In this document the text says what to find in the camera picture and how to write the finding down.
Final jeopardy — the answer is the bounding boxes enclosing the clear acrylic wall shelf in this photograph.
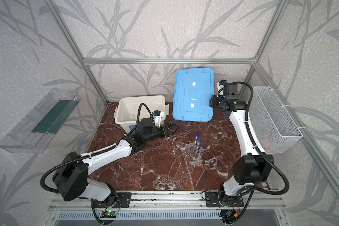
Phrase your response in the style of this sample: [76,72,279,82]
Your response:
[0,88,81,153]

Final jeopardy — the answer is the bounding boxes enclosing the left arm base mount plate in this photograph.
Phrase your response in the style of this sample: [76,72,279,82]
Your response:
[91,192,131,209]

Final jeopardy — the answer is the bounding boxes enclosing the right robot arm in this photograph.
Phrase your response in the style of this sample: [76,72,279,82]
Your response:
[210,80,290,197]

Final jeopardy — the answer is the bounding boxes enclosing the pink item in basket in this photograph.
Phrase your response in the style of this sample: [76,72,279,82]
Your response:
[261,138,274,152]

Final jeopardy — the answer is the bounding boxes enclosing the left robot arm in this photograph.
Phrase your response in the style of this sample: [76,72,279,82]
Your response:
[40,110,179,206]

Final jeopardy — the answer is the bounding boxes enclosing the green circuit board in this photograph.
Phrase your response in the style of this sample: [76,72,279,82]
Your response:
[100,211,118,218]

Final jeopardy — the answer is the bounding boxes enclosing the clear acrylic test tube rack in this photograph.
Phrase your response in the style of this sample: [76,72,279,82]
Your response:
[185,143,203,166]

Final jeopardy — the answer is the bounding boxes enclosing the aluminium front rail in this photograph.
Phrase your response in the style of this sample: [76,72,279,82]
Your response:
[48,190,286,211]

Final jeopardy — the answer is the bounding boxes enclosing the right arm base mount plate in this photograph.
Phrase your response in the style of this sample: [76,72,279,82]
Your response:
[201,191,244,208]

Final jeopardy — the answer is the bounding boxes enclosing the white plastic storage bin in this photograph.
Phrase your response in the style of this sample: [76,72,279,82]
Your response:
[114,95,169,133]

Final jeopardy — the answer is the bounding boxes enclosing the blue plastic bin lid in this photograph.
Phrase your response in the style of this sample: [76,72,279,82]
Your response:
[172,68,215,122]

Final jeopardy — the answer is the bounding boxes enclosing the white wire mesh basket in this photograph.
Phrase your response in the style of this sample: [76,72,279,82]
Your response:
[248,86,303,154]

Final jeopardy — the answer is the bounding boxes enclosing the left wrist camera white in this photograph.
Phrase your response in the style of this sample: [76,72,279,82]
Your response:
[152,110,165,128]

